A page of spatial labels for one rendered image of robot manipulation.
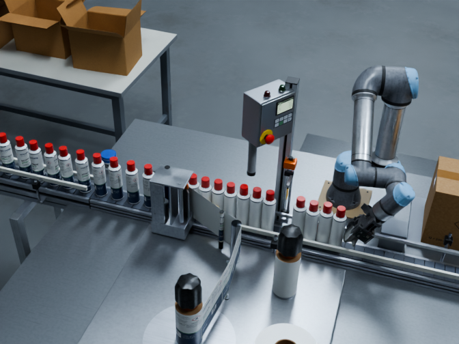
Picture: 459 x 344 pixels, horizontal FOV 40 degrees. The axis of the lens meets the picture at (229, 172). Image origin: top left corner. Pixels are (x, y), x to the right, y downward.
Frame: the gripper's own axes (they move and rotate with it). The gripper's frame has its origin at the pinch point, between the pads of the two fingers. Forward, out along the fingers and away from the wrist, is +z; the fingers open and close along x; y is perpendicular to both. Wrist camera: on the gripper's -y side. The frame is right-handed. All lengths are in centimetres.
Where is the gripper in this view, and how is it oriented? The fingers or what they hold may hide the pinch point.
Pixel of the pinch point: (346, 238)
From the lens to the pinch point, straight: 250.9
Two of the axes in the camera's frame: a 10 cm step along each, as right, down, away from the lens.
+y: -2.9, 5.8, -7.6
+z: -5.0, 5.8, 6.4
